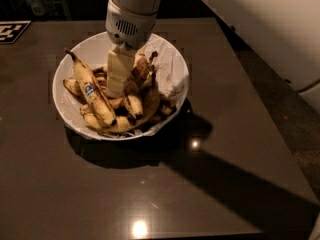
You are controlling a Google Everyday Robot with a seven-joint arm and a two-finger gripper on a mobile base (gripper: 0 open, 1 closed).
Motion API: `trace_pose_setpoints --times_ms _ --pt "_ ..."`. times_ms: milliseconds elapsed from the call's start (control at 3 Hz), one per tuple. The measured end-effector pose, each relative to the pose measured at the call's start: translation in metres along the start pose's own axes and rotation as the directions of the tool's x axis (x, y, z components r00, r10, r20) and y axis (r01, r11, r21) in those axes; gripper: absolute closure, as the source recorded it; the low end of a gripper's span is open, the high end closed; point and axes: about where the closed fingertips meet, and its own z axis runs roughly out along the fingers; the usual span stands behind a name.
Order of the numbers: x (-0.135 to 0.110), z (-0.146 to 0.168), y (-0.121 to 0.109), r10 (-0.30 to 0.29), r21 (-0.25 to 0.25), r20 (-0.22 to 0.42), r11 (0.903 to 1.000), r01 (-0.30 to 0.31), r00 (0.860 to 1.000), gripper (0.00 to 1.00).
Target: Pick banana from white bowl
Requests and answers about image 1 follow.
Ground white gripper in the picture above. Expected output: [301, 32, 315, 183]
[106, 0, 157, 98]

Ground spotted banana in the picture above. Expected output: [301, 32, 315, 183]
[122, 80, 143, 120]

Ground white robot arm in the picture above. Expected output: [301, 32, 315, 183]
[106, 0, 320, 112]

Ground banana with blue sticker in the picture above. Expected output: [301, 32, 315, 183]
[64, 48, 117, 126]

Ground white bowl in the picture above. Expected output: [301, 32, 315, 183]
[52, 28, 190, 142]

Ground small banana at left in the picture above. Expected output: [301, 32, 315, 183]
[63, 78, 85, 102]

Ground long curved bottom banana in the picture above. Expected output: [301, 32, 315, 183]
[80, 73, 160, 134]

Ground dark banana at right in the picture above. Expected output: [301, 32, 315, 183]
[159, 98, 176, 116]

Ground black white marker tag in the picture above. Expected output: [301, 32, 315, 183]
[0, 21, 30, 44]

